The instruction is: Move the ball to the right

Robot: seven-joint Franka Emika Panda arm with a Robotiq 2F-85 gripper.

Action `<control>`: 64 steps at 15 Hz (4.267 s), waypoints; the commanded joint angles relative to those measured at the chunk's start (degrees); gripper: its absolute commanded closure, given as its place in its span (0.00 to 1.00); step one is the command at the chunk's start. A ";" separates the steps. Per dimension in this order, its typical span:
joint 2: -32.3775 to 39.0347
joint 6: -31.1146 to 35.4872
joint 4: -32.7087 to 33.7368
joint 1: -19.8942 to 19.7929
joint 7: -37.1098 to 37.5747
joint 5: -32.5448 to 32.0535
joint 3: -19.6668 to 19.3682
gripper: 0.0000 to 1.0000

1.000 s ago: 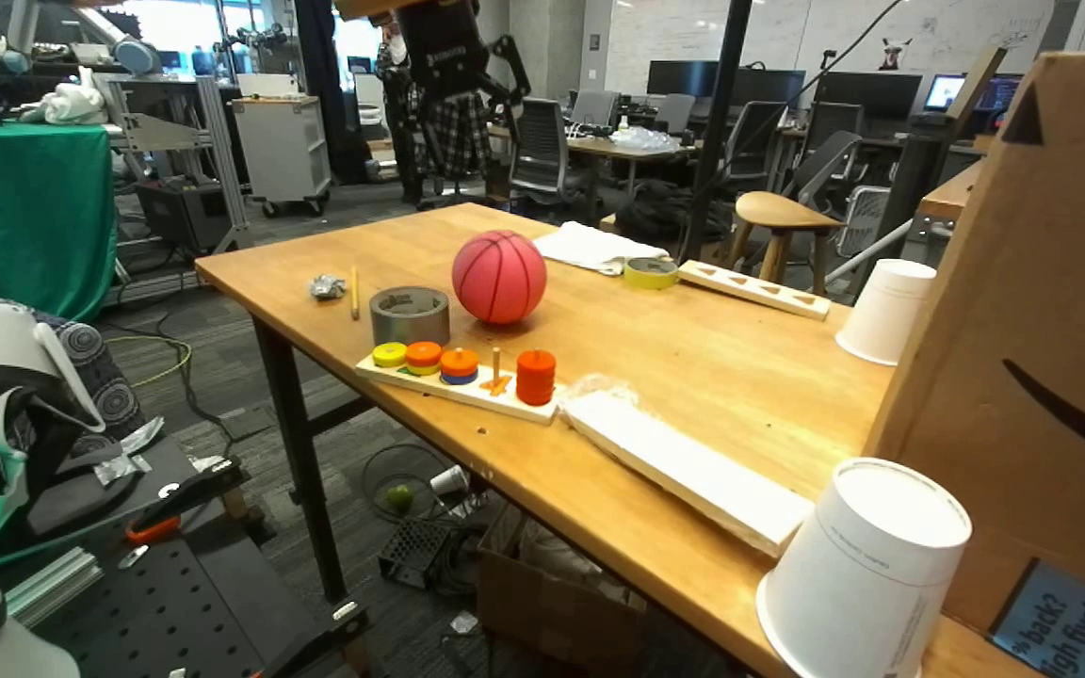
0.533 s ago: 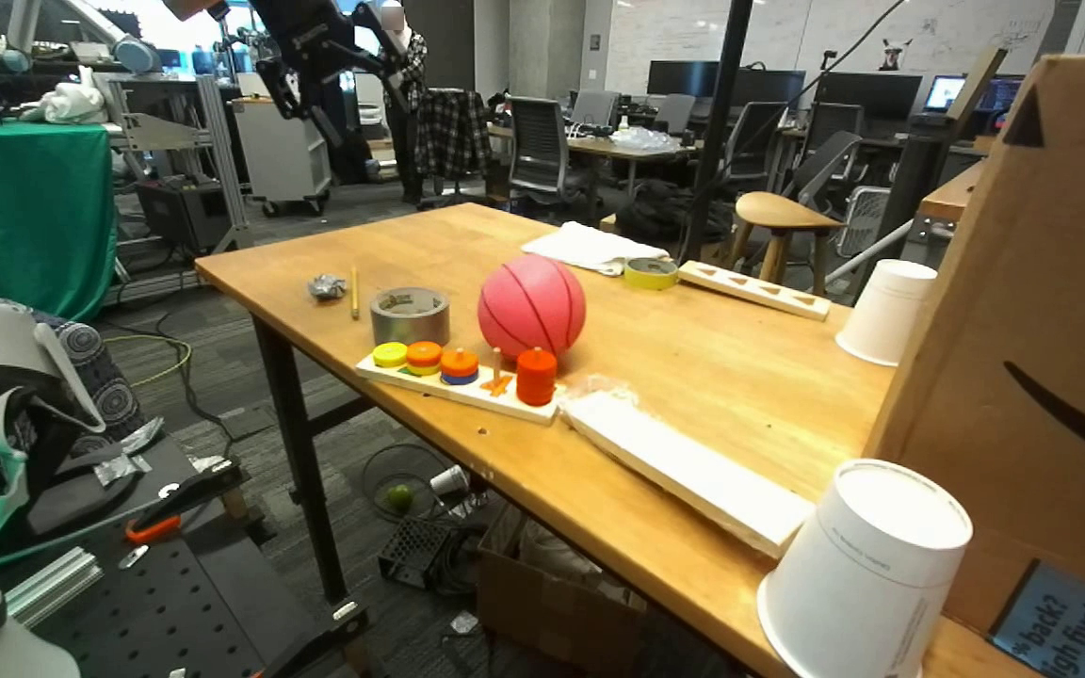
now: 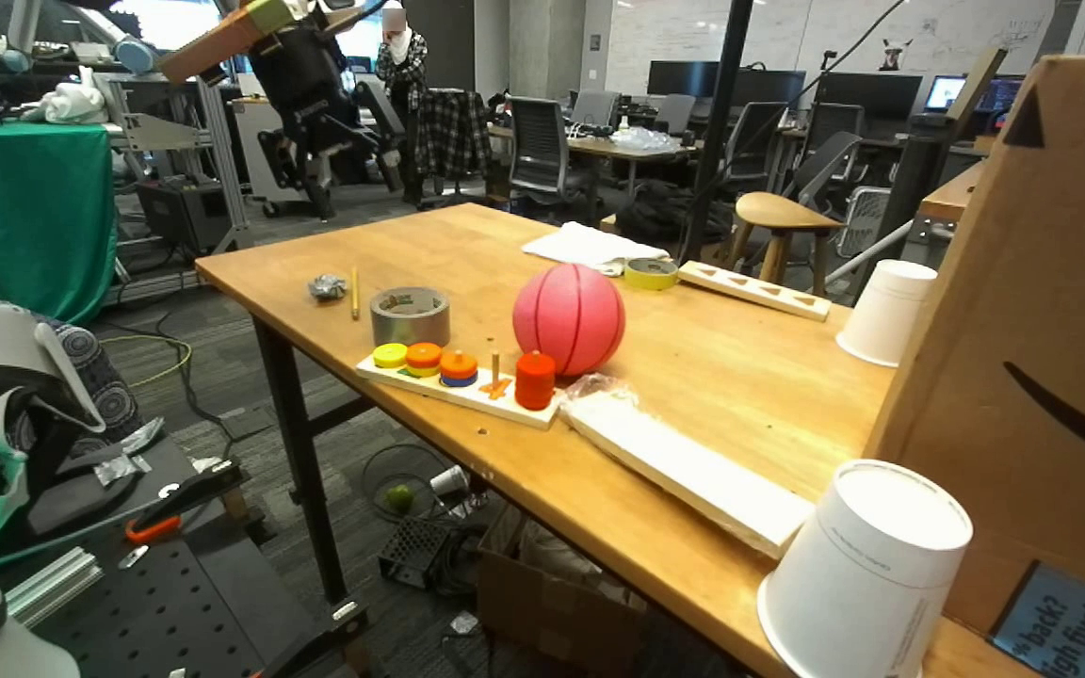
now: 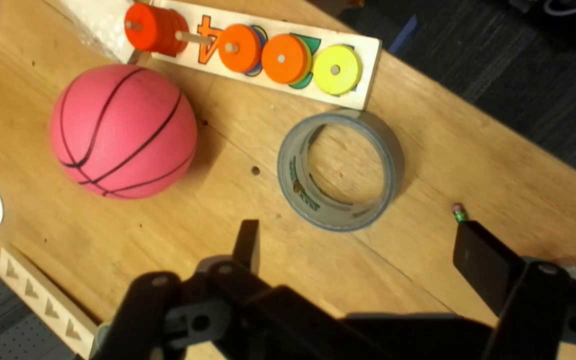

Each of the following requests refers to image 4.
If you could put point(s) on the grey duct tape roll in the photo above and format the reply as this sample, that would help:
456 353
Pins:
300 191

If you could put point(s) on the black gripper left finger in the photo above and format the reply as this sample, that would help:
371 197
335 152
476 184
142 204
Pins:
248 244

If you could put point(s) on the pink basketball-pattern ball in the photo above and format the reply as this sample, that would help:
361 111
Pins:
125 130

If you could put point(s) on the wooden peg board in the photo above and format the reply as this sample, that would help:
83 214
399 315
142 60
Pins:
361 72

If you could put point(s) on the blue floor tape strip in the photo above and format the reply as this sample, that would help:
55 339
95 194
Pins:
404 34

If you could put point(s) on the yellow pencil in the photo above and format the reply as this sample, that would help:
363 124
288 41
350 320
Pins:
460 212

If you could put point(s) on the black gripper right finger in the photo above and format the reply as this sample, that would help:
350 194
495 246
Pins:
486 263

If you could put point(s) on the wooden strip with triangle cutouts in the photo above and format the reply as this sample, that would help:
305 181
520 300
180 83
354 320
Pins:
44 303

